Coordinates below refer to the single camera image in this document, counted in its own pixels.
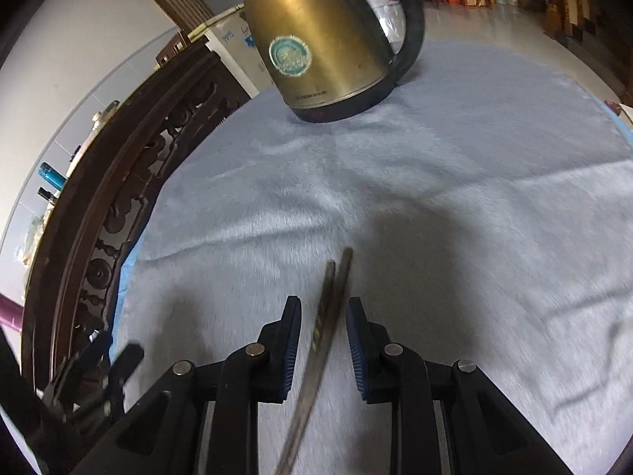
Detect light blue cloth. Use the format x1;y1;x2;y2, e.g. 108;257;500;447
113;96;633;357

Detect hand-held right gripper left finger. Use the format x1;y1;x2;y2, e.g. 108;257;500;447
74;296;303;475

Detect metal tongs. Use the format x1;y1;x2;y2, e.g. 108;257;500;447
287;247;355;475

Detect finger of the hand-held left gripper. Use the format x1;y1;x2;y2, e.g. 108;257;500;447
106;341;145;424
44;329;112;409

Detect bronze electric kettle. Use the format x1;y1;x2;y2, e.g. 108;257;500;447
244;0;426;124

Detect blue thermos bottle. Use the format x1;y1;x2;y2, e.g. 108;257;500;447
38;162;67;188

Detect white chest freezer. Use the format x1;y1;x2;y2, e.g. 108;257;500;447
203;5;278;100

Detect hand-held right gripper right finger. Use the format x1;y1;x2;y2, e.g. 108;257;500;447
345;297;572;475

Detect dark wooden chair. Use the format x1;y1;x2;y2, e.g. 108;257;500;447
155;31;191;66

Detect grey fleece cloth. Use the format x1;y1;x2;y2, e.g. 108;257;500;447
106;37;633;475

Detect metal chopstick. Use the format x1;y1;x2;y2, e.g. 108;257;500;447
274;260;338;475

